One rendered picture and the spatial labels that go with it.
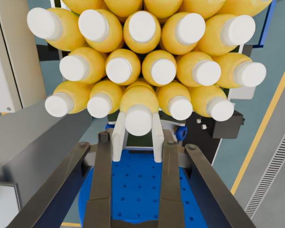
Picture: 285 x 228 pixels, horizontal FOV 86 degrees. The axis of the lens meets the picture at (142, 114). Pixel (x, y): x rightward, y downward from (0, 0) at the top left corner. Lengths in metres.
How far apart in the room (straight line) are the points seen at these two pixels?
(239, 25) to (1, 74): 0.37
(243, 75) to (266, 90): 1.48
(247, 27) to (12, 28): 0.38
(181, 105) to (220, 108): 0.07
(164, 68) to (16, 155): 0.62
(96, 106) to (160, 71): 0.12
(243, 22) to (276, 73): 1.51
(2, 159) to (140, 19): 0.63
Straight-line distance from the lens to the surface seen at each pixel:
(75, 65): 0.27
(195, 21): 0.26
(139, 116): 0.20
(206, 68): 0.27
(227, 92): 0.44
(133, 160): 0.42
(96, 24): 0.26
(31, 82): 0.39
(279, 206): 2.81
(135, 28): 0.25
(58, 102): 0.30
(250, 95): 0.62
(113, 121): 0.44
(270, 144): 2.08
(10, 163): 0.72
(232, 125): 0.45
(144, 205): 0.33
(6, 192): 0.64
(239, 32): 0.29
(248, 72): 0.30
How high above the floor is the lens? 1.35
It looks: 69 degrees down
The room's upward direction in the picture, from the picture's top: 180 degrees clockwise
